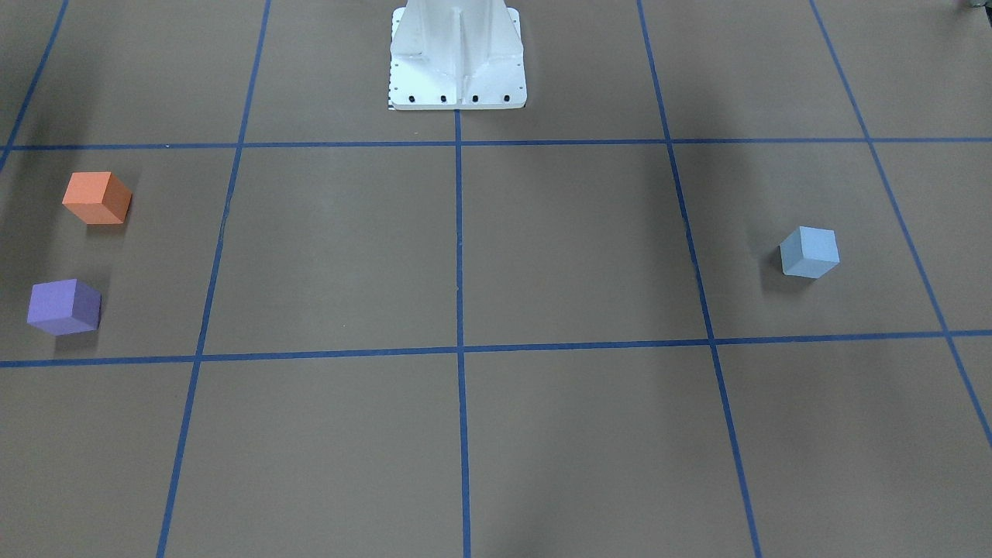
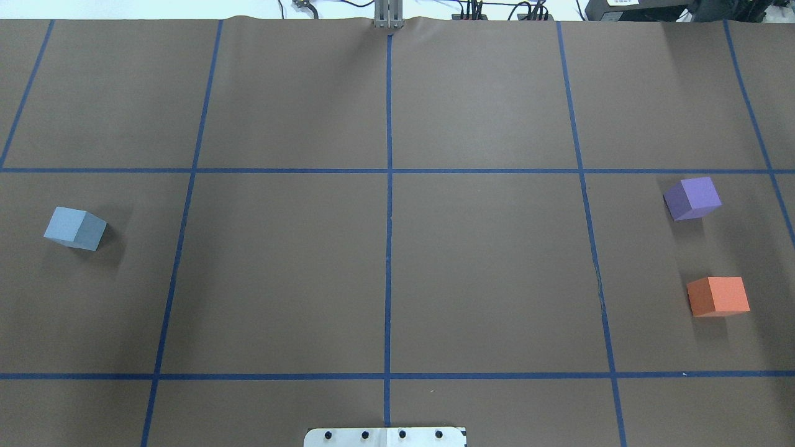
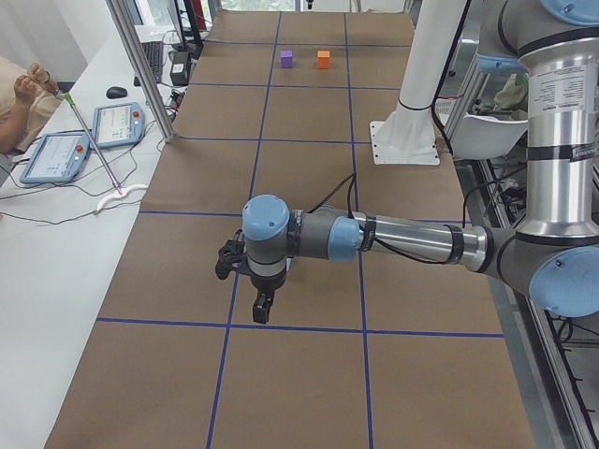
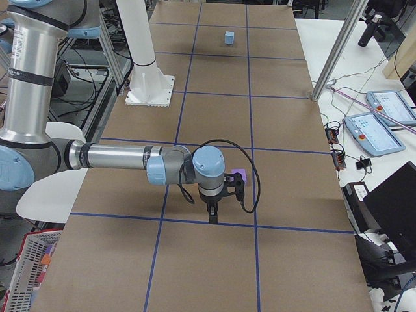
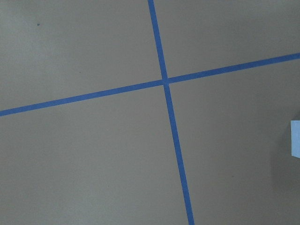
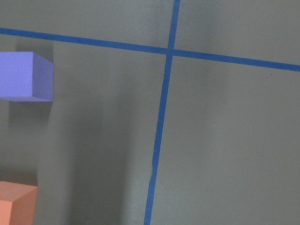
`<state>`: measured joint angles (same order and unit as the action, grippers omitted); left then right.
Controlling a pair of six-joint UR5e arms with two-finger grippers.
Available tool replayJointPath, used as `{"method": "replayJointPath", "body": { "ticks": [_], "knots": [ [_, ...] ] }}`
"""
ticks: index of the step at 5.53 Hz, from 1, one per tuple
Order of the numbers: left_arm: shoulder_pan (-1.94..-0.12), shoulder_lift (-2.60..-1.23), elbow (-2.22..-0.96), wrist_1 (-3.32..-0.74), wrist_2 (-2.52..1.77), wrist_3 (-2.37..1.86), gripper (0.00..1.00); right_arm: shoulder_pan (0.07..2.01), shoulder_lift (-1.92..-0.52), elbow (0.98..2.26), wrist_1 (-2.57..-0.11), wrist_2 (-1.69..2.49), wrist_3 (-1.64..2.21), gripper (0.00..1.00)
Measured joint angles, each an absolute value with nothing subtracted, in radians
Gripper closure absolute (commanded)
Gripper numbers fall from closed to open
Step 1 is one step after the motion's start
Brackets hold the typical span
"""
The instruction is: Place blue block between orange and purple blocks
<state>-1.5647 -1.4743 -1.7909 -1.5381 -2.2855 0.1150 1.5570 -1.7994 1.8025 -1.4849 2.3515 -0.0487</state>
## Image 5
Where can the light blue foam block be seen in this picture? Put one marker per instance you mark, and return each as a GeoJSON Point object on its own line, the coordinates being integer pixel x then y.
{"type": "Point", "coordinates": [295, 138]}

